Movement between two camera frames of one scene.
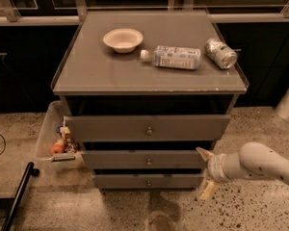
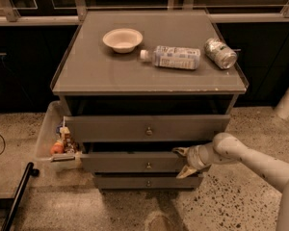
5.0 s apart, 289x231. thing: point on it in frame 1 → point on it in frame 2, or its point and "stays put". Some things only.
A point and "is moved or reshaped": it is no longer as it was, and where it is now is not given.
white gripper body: [214, 167] → [193, 158]
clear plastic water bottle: [173, 57] stays put
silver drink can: [220, 53] stays put
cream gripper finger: [209, 190] → [187, 170]
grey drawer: [143, 160] is moved or reshaped
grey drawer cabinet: [145, 89] stays put
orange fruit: [57, 148] stays put
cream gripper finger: [207, 155] → [183, 151]
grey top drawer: [146, 128] stays put
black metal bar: [16, 202] stays put
